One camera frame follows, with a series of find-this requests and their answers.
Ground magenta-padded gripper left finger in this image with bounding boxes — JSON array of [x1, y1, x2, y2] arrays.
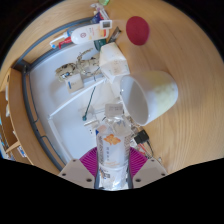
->
[[58, 147, 100, 190]]

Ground green cable with plug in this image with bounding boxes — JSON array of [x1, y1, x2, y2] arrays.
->
[[81, 85, 98, 122]]

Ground white cup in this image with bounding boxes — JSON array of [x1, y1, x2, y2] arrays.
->
[[119, 69, 179, 127]]

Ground red blue tubes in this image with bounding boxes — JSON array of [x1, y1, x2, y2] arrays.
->
[[90, 3, 109, 21]]

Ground wooden shelf unit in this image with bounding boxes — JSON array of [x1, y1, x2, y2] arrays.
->
[[0, 68, 34, 164]]

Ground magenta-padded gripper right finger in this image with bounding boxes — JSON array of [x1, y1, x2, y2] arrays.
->
[[126, 146, 168, 190]]

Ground white blue-label wall box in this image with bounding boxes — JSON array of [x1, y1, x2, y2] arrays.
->
[[66, 73, 84, 94]]

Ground flat round red coaster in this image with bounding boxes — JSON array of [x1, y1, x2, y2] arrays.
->
[[125, 15, 151, 47]]

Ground white plastic box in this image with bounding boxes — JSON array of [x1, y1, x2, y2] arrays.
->
[[98, 42, 131, 84]]

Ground brown tree figurine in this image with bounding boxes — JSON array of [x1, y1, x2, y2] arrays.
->
[[54, 48, 101, 83]]

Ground small white clock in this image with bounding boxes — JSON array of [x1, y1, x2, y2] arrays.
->
[[99, 19, 114, 30]]

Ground clear plastic water bottle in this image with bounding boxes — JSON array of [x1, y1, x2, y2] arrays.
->
[[95, 102, 132, 192]]

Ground grey metal shelf frame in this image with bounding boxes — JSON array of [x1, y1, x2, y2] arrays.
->
[[13, 16, 101, 173]]

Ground dark green jar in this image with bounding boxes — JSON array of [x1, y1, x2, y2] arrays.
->
[[93, 39, 108, 51]]

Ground black charger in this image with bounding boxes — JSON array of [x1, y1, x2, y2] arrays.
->
[[133, 129, 150, 144]]

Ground white red pump bottle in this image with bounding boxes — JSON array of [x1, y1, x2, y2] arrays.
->
[[58, 23, 109, 50]]

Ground dark scissors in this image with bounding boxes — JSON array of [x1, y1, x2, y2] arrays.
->
[[107, 26, 122, 44]]

